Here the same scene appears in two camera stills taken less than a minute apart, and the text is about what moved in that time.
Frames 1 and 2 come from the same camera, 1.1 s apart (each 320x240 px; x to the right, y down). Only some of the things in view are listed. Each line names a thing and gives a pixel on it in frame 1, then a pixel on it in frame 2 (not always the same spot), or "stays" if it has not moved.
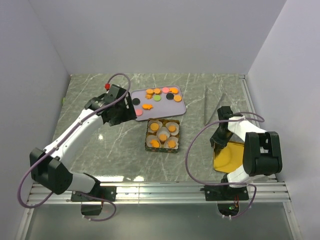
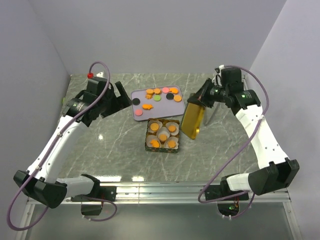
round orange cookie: x=162 y=137 stays
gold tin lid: x=228 y=157 → x=192 y=120
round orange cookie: x=172 y=128 stays
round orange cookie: x=154 y=126 stays
